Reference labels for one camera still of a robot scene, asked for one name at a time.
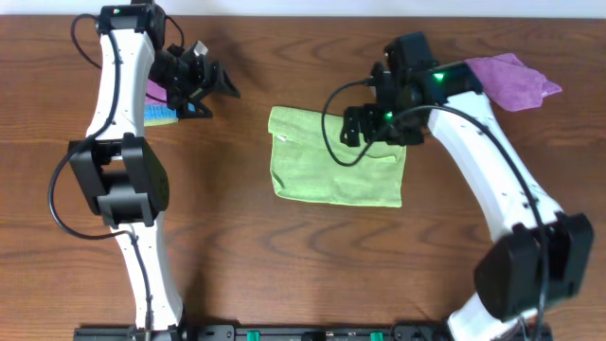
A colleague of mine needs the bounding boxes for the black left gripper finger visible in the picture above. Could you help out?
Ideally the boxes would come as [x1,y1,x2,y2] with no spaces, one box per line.
[176,88,212,118]
[208,61,241,99]

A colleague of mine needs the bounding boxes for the green microfiber cloth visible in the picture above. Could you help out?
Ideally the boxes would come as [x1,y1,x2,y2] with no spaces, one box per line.
[268,106,406,207]

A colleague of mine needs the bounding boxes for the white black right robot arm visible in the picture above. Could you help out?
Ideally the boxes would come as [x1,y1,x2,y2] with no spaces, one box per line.
[340,32,594,340]

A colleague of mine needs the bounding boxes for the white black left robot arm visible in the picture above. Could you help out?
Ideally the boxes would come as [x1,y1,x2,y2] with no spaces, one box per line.
[60,1,241,340]

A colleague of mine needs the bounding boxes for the purple folded cloth on stack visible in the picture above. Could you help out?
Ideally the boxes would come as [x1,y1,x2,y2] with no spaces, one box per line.
[145,80,167,106]

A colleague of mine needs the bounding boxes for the loose purple cloth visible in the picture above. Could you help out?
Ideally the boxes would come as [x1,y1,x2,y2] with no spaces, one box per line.
[465,53,562,112]

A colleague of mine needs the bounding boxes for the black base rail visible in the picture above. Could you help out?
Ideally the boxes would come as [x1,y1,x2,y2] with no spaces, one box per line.
[73,323,554,341]

